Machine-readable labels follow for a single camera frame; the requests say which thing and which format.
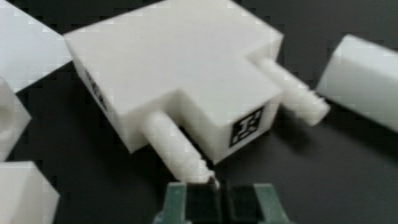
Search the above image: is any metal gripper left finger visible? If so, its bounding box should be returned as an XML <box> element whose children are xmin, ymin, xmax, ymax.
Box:
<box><xmin>154</xmin><ymin>182</ymin><xmax>223</xmax><ymax>224</ymax></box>

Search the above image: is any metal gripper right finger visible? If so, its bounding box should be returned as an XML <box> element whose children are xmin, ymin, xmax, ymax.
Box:
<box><xmin>228</xmin><ymin>183</ymin><xmax>294</xmax><ymax>224</ymax></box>

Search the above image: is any white chair seat block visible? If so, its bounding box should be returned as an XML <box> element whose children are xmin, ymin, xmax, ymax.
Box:
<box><xmin>65</xmin><ymin>0</ymin><xmax>331</xmax><ymax>183</ymax></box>

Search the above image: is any long white chair side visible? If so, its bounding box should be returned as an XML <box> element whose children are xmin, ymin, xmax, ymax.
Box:
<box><xmin>0</xmin><ymin>0</ymin><xmax>72</xmax><ymax>91</ymax></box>

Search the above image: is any white short leg piece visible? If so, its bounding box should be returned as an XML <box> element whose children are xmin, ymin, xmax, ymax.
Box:
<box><xmin>0</xmin><ymin>161</ymin><xmax>59</xmax><ymax>224</ymax></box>

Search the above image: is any white cube with hole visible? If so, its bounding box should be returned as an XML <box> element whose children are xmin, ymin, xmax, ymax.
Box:
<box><xmin>0</xmin><ymin>78</ymin><xmax>33</xmax><ymax>161</ymax></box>

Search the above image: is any white U-shaped border frame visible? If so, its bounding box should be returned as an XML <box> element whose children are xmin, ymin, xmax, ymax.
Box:
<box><xmin>317</xmin><ymin>34</ymin><xmax>398</xmax><ymax>133</ymax></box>

